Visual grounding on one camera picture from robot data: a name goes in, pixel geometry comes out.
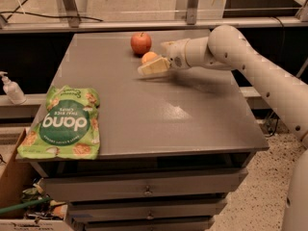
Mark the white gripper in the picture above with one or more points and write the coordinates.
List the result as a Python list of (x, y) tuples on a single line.
[(175, 54)]

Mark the orange fruit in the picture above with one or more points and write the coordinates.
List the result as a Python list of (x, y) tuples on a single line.
[(148, 57)]

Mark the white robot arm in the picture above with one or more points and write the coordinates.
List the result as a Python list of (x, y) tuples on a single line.
[(226, 48)]

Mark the red apple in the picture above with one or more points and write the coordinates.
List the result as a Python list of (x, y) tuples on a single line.
[(140, 43)]

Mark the grey drawer cabinet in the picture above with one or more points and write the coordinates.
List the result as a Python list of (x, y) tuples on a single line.
[(172, 147)]

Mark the green dang chips bag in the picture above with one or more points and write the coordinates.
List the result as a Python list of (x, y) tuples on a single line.
[(69, 130)]

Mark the white pump bottle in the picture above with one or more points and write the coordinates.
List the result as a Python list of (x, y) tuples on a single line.
[(12, 89)]

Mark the cardboard box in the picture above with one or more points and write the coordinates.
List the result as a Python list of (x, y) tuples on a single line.
[(16, 177)]

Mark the metal frame rail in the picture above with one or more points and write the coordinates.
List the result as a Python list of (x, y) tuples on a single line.
[(241, 22)]

